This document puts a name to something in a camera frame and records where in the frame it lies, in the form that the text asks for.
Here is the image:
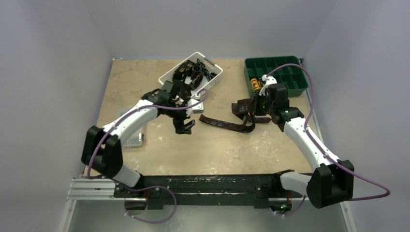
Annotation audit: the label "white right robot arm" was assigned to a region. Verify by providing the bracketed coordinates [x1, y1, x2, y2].
[250, 84, 354, 209]

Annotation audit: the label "aluminium frame rail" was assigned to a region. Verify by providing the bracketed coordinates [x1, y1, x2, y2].
[63, 178, 357, 232]

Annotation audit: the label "green compartment tray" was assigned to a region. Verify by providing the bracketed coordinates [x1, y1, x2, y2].
[244, 56, 308, 97]

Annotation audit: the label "clear plastic screw box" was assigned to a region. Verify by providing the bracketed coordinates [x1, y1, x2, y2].
[121, 126, 145, 148]

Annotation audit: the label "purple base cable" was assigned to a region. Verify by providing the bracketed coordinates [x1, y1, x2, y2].
[123, 186, 178, 224]

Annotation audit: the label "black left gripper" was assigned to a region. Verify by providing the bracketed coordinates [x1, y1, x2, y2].
[162, 98, 195, 133]

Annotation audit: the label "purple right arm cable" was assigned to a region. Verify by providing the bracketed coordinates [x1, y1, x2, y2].
[265, 63, 391, 202]

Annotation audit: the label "rolled orange tie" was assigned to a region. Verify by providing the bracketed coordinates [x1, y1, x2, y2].
[250, 78, 262, 93]

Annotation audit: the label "white perforated plastic basket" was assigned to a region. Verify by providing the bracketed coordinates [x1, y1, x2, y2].
[158, 52, 223, 100]

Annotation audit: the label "maroon blue floral tie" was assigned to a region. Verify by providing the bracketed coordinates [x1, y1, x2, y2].
[199, 98, 271, 134]

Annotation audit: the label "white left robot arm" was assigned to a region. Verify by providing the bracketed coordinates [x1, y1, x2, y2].
[81, 81, 195, 198]

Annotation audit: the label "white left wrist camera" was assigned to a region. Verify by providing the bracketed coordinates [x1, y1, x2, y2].
[187, 99, 205, 115]

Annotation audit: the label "dark ties in basket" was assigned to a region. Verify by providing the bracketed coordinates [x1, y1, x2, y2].
[172, 59, 217, 97]

